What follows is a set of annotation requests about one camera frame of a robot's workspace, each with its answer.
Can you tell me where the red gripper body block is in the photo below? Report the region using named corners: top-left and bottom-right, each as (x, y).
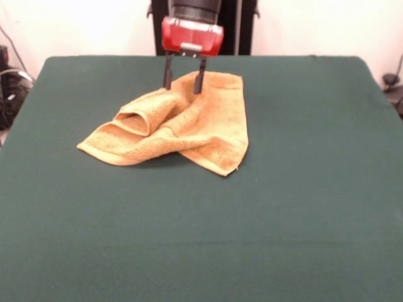
top-left (161, 16), bottom-right (225, 59)

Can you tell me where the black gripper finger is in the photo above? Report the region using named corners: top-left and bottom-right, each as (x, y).
top-left (162, 52), bottom-right (174, 89)
top-left (193, 56), bottom-right (208, 95)

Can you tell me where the tan terry towel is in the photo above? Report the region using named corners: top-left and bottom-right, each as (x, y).
top-left (76, 70), bottom-right (250, 179)

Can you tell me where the black equipment pile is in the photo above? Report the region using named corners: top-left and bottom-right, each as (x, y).
top-left (0, 64), bottom-right (35, 130)

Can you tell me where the dark green table cloth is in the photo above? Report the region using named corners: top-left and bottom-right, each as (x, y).
top-left (0, 55), bottom-right (403, 302)

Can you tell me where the black floor device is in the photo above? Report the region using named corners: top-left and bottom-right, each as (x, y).
top-left (382, 72), bottom-right (403, 120)

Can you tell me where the thin grey cable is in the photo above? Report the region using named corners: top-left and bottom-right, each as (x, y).
top-left (0, 25), bottom-right (34, 83)

